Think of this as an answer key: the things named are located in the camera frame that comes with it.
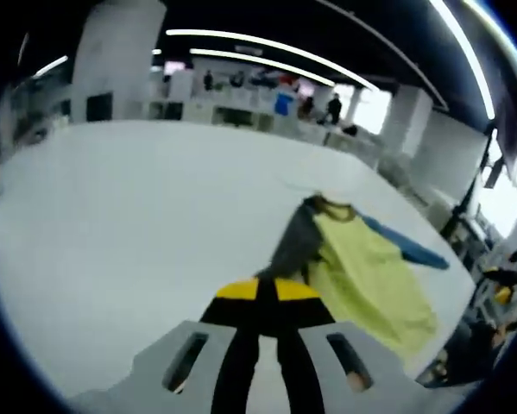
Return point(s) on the blue object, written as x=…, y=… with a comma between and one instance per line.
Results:
x=285, y=103

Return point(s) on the ceiling air vent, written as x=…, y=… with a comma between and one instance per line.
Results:
x=248, y=50

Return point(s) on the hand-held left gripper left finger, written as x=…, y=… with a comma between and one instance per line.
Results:
x=236, y=315

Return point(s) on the small black monitor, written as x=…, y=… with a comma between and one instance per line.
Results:
x=494, y=172

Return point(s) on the short ceiling light strip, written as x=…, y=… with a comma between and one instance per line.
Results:
x=51, y=65

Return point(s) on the row of white office desks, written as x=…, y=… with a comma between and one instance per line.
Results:
x=241, y=114

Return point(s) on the long ceiling light strip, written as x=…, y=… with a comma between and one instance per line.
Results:
x=206, y=52
x=478, y=73
x=184, y=32

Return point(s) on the black box cabinet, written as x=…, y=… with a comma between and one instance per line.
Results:
x=99, y=108

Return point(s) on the white square pillar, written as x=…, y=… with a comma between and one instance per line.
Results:
x=409, y=121
x=115, y=60

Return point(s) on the yellow black blue garment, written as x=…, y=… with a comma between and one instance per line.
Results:
x=361, y=276

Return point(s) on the black stand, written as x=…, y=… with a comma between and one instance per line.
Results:
x=452, y=224

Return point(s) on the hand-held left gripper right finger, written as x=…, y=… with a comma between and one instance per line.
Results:
x=297, y=315

